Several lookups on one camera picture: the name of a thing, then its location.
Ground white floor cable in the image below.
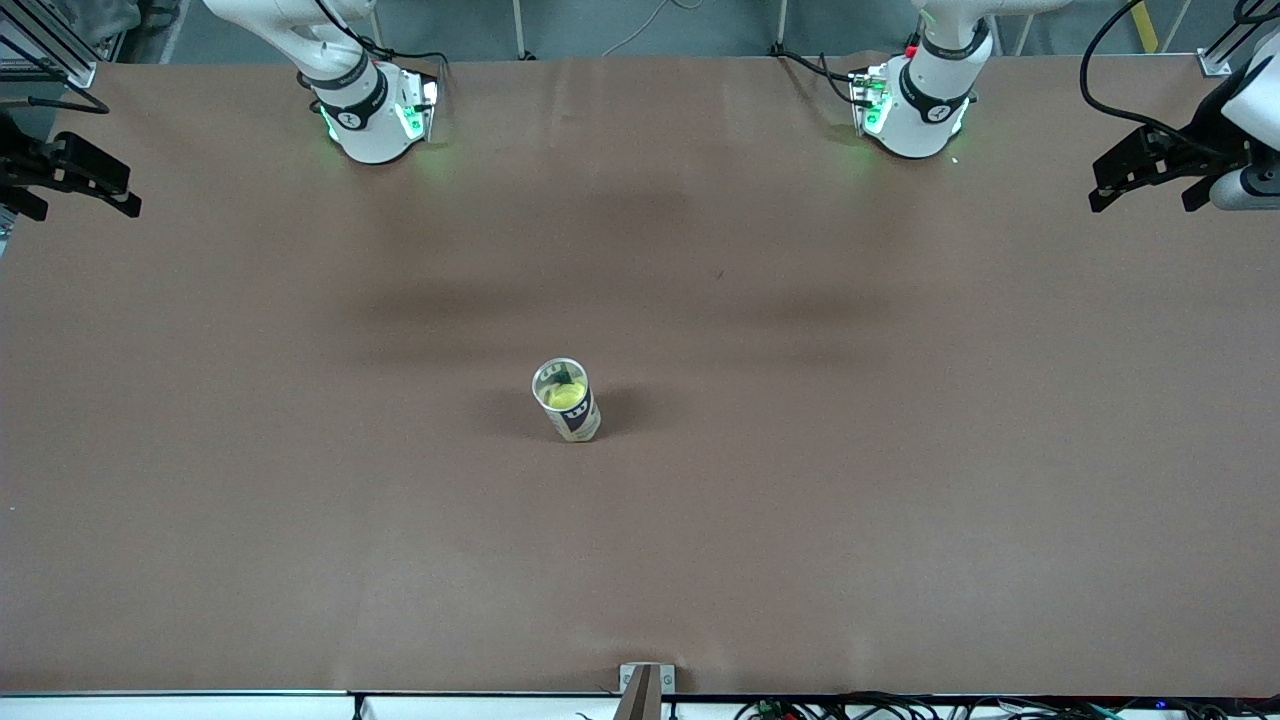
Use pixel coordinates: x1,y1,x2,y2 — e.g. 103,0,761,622
603,0,666,58

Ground black base cable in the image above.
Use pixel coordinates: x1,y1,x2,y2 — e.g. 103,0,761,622
770,45,866,106
345,20,451,71

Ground black left base cable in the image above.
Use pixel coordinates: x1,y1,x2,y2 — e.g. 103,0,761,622
770,45,866,106

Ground grey crumpled cover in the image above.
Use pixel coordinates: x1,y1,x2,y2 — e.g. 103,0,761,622
60,0,141,41

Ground clear tennis ball can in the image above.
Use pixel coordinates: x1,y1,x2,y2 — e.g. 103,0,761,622
531,357,603,444

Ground aluminium frame profile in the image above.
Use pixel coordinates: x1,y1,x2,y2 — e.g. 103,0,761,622
0,0,98,89
1197,0,1280,77

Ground grey metal bracket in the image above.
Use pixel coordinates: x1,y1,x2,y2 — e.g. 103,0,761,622
618,662,677,720

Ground black right base cable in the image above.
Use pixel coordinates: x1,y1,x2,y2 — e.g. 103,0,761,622
345,20,451,71

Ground brown table mat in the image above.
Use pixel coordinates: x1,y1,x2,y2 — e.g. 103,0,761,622
0,52,1280,699

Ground white table edge rail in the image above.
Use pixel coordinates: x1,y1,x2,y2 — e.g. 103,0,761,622
0,690,621,720

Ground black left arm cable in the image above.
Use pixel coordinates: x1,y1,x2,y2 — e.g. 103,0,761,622
1078,0,1280,141

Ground brown slanted bar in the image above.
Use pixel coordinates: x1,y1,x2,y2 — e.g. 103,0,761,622
612,664,663,720

